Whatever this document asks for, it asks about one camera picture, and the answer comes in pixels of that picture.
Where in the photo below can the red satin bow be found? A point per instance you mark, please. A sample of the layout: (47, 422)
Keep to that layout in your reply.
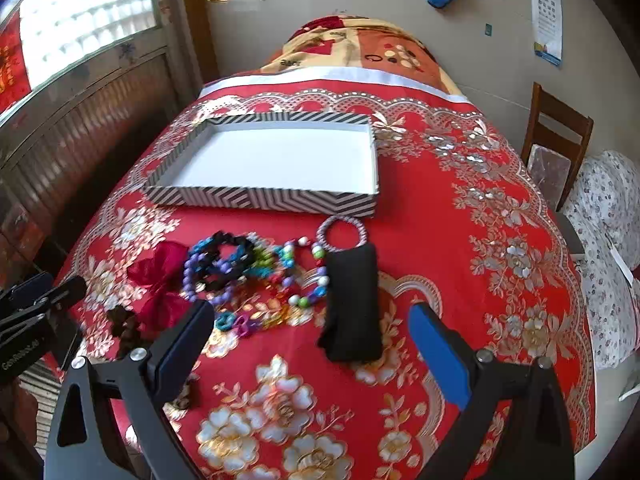
(161, 275)

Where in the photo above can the pink white twisted bangle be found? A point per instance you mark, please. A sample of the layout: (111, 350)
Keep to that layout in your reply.
(338, 233)

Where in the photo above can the orange cream love blanket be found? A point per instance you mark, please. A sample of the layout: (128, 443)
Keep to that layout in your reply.
(356, 41)

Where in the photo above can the striped shallow white box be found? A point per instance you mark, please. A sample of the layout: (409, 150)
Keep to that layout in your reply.
(316, 162)

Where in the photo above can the black scrunchie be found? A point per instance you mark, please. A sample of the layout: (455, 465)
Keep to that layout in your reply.
(215, 262)

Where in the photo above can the brown scrunchie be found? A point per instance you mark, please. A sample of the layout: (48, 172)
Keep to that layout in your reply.
(125, 328)

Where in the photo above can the window with grille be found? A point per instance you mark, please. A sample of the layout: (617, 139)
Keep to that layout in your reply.
(44, 37)

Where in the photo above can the floral white bedding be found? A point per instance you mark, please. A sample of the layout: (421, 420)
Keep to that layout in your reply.
(603, 209)

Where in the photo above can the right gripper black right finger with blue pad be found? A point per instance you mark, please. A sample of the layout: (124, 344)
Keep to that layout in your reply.
(536, 442)

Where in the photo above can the black tassel pouch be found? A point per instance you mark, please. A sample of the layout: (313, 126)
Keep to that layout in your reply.
(352, 332)

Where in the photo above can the eye chart poster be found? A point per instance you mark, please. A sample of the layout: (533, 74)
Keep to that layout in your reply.
(548, 30)

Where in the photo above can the wooden wall panel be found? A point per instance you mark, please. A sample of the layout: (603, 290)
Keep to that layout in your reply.
(58, 168)

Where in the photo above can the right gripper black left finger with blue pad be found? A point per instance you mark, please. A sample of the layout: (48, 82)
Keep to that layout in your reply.
(84, 440)

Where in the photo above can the wooden chair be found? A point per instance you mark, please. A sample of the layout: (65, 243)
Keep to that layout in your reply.
(555, 145)

